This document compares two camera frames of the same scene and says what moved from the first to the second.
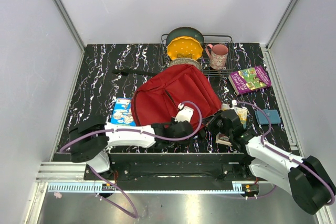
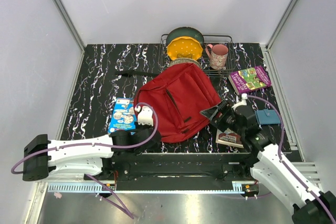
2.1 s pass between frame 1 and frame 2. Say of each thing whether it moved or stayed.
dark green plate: stayed
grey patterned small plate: stayed
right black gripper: moved
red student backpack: stayed
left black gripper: moved
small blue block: stayed
